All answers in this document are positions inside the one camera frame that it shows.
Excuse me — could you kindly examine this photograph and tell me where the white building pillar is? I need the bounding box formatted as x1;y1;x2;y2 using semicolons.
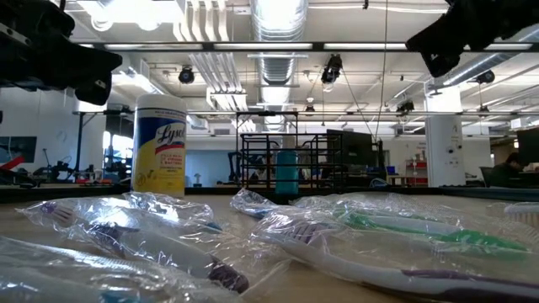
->
424;86;464;189

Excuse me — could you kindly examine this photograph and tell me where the purple toothbrush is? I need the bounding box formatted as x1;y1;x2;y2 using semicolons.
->
16;196;291;295
248;208;539;303

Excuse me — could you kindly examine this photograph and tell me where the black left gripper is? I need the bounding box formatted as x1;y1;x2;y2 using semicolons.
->
0;0;123;106

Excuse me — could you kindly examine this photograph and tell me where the black monitor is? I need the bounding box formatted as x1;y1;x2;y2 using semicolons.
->
326;129;376;178
516;127;539;165

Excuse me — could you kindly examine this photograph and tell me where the person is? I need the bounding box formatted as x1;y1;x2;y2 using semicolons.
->
490;151;526;189

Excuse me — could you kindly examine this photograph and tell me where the blue mouthwash bottle white cap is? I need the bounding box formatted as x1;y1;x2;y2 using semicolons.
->
275;135;299;195

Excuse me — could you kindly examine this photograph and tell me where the silver corrugated ventilation duct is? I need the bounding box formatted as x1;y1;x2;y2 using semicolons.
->
250;0;311;131

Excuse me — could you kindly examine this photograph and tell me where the Lysol disinfecting wipes canister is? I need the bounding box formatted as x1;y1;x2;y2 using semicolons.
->
130;93;189;198

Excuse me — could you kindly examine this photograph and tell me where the red and black background robot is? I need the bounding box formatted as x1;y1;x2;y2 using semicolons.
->
0;155;41;189

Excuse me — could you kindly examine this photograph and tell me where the white LED light strip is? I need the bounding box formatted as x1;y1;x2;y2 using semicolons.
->
213;42;313;51
323;42;408;51
104;43;203;51

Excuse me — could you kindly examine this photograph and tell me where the silver round air duct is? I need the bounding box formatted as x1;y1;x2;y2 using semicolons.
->
424;31;539;88

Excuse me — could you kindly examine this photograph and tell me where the green toothbrush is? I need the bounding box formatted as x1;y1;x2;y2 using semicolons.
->
294;201;534;260
292;193;502;224

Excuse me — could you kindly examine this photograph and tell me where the red shelf unit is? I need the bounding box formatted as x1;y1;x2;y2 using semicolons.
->
404;158;429;187

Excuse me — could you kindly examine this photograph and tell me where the black wire caddy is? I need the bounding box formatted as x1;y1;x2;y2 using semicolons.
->
239;132;346;193

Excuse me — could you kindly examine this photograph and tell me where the blue metal post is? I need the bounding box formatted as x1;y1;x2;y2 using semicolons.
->
75;112;84;183

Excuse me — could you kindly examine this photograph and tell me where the dark wall screen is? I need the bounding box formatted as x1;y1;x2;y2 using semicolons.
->
0;136;38;164

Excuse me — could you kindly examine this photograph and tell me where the black overhead camera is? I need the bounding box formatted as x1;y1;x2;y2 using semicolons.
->
320;53;344;85

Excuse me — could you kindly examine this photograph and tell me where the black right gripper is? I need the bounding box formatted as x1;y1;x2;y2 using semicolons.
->
406;0;539;79

